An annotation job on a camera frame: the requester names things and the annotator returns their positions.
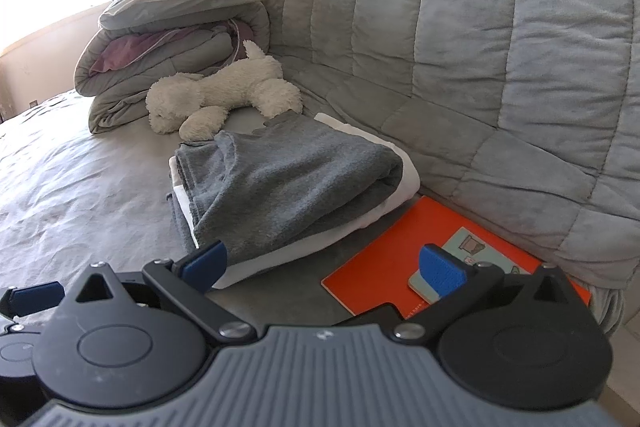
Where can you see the grey knit sweater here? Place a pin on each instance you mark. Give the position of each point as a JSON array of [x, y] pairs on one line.
[[290, 182]]

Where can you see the grey bed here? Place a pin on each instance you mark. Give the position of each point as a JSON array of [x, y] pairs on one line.
[[75, 187]]

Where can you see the light grey pillow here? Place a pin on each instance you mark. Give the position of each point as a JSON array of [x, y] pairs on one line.
[[175, 2]]

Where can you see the folded grey garment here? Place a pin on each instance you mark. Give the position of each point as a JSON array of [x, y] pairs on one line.
[[180, 222]]

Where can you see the white plush dog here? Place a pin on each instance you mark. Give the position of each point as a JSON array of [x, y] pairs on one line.
[[235, 87]]

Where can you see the grey quilted headboard cover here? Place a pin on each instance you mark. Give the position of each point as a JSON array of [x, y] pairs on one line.
[[450, 32]]

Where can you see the orange book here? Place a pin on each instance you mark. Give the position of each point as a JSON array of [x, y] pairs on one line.
[[380, 267]]

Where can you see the folded grey comforter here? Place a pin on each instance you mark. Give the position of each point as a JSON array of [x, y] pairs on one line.
[[150, 72]]

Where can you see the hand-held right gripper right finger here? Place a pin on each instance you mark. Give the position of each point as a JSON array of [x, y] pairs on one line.
[[442, 269]]

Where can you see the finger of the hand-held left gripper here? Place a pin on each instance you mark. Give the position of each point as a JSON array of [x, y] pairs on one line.
[[35, 299]]

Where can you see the folded white garment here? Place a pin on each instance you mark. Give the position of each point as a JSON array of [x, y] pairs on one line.
[[350, 227]]

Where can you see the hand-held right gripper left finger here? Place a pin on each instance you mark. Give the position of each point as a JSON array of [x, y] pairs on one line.
[[205, 264]]

